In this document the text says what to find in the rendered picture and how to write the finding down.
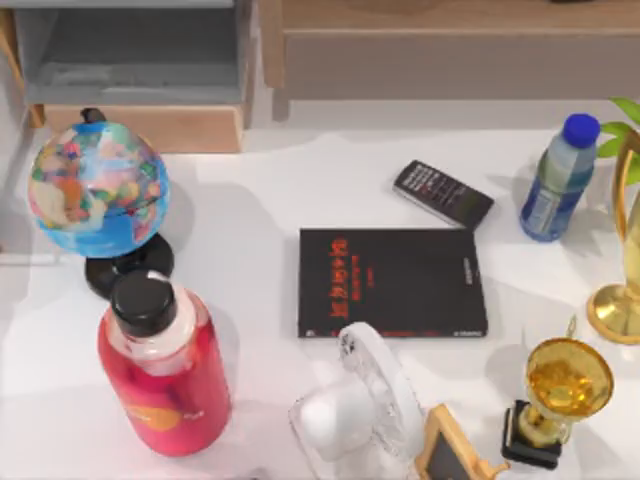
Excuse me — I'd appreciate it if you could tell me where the black book with red lettering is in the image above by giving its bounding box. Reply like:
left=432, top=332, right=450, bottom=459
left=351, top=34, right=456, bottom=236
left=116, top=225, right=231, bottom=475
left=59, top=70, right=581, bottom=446
left=297, top=227, right=490, bottom=340

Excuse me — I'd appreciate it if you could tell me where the black remote control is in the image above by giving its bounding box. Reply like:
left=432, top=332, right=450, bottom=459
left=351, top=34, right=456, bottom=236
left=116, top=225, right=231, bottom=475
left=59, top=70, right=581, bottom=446
left=392, top=159, right=496, bottom=232

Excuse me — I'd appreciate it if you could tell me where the white desk fan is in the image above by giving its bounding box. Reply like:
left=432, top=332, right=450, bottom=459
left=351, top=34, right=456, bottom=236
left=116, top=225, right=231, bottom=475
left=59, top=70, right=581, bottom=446
left=288, top=321, right=428, bottom=480

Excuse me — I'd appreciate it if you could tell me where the pale wooden drawer front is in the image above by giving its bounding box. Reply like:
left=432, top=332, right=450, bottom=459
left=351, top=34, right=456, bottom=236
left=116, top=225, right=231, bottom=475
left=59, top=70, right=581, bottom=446
left=28, top=103, right=245, bottom=155

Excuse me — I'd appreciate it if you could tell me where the red bottle with black cap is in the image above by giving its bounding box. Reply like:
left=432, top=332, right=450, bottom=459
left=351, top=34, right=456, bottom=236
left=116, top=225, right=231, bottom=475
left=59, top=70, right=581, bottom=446
left=97, top=270, right=234, bottom=458

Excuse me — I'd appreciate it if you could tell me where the colourful globe on black stand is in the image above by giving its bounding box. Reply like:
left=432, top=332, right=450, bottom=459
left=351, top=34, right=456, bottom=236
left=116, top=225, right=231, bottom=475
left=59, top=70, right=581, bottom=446
left=27, top=107, right=176, bottom=304

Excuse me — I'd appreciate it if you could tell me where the small wooden framed blackboard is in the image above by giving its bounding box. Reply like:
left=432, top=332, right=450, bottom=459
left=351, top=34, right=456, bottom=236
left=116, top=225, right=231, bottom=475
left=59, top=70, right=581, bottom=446
left=414, top=402, right=512, bottom=480

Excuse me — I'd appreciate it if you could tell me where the clear bottle with blue cap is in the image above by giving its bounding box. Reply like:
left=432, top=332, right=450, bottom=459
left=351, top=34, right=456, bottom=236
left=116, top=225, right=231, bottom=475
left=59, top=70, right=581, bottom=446
left=519, top=113, right=602, bottom=244

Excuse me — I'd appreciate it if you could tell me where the gold cup trophy black base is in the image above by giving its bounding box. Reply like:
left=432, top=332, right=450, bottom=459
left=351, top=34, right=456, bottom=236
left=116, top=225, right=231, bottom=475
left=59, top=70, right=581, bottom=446
left=501, top=315, right=615, bottom=471

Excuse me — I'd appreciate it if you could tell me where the tall gold trophy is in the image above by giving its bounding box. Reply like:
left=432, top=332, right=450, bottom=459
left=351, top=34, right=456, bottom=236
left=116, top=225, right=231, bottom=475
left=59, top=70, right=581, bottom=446
left=586, top=130, right=640, bottom=346

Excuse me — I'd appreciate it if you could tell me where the green plant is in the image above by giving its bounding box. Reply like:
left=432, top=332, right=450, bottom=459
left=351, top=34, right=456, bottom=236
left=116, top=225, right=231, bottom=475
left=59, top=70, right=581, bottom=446
left=595, top=96, right=640, bottom=162

